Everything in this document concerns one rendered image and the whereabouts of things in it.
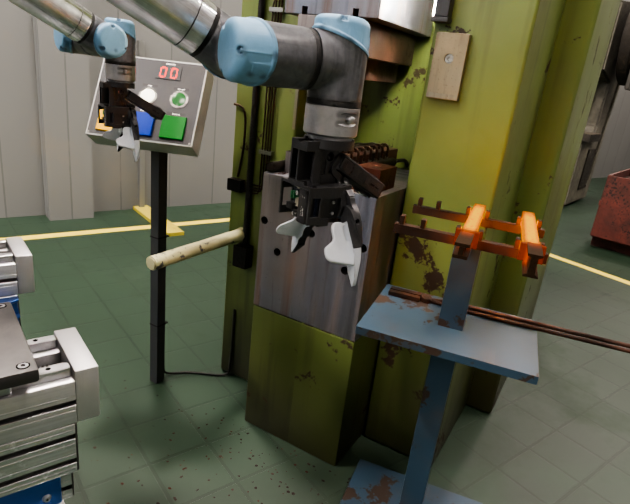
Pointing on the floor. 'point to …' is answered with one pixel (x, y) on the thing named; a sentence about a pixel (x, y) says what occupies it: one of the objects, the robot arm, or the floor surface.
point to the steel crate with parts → (625, 214)
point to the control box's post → (160, 268)
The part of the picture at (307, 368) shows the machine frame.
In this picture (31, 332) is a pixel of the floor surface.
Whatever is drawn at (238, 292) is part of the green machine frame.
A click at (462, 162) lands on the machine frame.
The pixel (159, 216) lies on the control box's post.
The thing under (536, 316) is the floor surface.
